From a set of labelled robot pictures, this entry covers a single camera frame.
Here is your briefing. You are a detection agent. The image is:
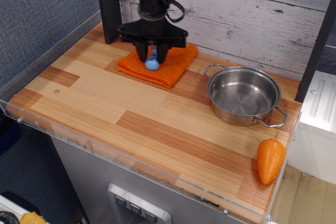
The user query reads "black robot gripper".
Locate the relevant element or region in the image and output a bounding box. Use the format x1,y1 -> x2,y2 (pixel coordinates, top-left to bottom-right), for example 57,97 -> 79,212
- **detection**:
118,17 -> 188,64

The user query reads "blue and grey toy spoon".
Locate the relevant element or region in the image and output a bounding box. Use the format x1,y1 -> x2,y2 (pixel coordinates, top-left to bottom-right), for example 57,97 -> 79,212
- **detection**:
145,49 -> 160,71

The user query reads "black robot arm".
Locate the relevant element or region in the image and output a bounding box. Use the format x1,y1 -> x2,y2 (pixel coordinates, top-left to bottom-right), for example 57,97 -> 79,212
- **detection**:
99,0 -> 188,63

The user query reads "orange folded cloth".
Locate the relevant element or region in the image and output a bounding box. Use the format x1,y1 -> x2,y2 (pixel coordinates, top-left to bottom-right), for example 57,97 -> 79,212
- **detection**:
117,44 -> 198,88

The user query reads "stainless steel pot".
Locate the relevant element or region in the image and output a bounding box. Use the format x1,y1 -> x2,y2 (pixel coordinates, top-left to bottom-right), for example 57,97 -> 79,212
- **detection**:
204,64 -> 288,128

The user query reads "clear acrylic table guard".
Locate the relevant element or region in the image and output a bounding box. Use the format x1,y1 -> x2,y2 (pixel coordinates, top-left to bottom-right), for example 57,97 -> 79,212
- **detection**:
0,10 -> 302,224

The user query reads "silver toy appliance front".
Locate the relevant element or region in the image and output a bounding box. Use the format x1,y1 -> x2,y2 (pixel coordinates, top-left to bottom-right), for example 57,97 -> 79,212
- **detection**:
52,138 -> 277,223

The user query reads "orange plastic toy carrot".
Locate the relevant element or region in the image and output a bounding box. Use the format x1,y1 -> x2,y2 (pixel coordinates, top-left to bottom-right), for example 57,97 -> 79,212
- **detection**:
257,138 -> 286,185

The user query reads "silver dispenser button panel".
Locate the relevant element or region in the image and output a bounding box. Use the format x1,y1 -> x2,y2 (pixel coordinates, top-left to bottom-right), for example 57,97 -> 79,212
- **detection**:
108,183 -> 172,223

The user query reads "white ribbed box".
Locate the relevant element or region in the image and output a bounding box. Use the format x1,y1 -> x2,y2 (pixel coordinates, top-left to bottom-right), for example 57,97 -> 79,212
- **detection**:
287,71 -> 335,184

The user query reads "yellow black object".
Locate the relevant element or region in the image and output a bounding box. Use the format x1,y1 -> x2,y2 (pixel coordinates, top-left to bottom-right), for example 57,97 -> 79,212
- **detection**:
19,212 -> 47,224

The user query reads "dark left vertical post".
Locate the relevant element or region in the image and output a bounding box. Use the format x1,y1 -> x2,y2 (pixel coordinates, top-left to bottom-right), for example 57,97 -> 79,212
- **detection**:
99,0 -> 122,44

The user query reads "dark vertical post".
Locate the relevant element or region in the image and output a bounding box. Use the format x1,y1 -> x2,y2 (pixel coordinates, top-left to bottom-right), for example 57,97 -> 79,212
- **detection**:
295,0 -> 335,103
99,0 -> 122,44

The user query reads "dark right vertical post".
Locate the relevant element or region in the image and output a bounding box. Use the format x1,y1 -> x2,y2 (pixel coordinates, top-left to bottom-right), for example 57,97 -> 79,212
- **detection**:
295,0 -> 335,103

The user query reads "black cable sleeve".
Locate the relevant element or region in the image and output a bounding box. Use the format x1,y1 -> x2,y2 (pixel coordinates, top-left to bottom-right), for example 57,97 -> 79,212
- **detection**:
0,210 -> 22,224

